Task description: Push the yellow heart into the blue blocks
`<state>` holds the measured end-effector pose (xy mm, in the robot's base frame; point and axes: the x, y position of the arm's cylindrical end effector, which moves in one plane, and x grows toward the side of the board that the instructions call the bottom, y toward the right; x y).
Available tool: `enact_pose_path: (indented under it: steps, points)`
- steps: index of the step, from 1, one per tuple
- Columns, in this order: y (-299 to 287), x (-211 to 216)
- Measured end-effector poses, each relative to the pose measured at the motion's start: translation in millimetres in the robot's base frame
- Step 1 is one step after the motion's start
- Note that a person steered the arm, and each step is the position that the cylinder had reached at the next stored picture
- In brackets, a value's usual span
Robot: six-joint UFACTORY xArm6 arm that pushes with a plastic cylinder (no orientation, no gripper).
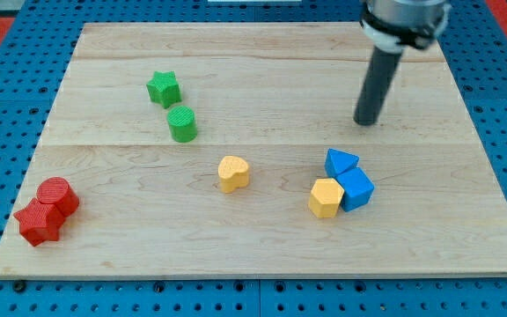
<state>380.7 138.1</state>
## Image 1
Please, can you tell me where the red star block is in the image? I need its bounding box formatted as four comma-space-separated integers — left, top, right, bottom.
13, 198, 65, 247

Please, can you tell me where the yellow heart block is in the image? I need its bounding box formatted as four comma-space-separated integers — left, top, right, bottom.
217, 156, 250, 194

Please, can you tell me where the green cylinder block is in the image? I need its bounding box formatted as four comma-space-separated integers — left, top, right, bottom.
166, 106, 198, 143

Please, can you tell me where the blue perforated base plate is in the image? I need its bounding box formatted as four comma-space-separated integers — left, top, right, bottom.
0, 0, 507, 316

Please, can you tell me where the blue triangle block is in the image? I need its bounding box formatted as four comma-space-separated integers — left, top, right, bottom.
324, 148, 359, 178

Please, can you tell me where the wooden board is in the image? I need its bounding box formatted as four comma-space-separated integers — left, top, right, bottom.
0, 23, 507, 281

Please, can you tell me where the blue cube block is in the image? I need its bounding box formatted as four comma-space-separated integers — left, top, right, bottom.
336, 167, 375, 212

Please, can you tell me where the green star block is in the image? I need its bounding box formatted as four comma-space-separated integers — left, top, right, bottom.
146, 71, 182, 108

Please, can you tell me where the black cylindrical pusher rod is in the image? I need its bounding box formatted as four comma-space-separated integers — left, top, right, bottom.
353, 47, 402, 126

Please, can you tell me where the yellow hexagon block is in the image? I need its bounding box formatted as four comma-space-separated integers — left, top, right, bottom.
308, 178, 345, 218

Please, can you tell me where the red cylinder block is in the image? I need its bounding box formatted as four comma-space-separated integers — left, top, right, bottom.
36, 177, 80, 217

